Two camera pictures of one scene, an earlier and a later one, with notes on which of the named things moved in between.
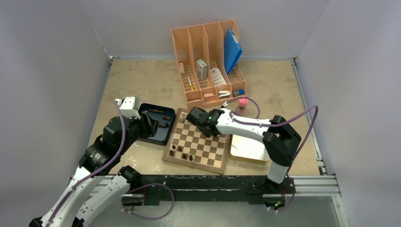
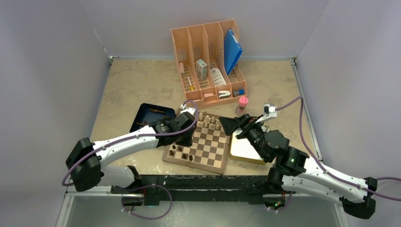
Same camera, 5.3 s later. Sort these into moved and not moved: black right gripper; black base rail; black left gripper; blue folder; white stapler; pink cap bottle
Moved: black left gripper; black right gripper
Not moved: white stapler; black base rail; pink cap bottle; blue folder
